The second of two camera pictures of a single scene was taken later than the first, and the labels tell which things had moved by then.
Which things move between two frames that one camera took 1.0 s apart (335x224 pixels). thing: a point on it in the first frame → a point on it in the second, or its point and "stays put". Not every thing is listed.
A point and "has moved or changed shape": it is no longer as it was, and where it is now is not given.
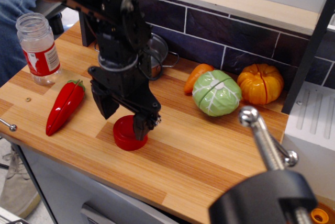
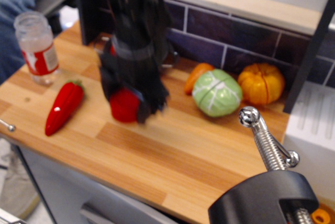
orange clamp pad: [319, 215] stays put
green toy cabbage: [216, 93] stays put
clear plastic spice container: [39, 49] stays put
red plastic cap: [124, 135] has moved or changed shape
